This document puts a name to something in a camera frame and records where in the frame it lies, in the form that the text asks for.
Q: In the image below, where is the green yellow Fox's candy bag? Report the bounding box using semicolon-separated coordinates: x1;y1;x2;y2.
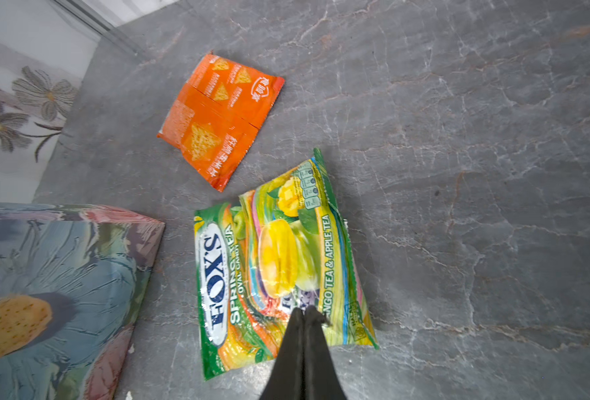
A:
194;149;377;379

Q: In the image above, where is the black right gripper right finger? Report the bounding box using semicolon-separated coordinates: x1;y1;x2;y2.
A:
303;306;346;400

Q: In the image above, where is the orange snack packet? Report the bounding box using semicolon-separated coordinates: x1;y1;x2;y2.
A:
158;53;285;193

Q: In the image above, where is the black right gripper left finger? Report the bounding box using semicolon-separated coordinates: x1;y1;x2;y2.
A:
260;308;304;400

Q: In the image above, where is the floral white paper bag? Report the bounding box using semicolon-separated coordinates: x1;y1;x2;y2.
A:
0;203;165;399

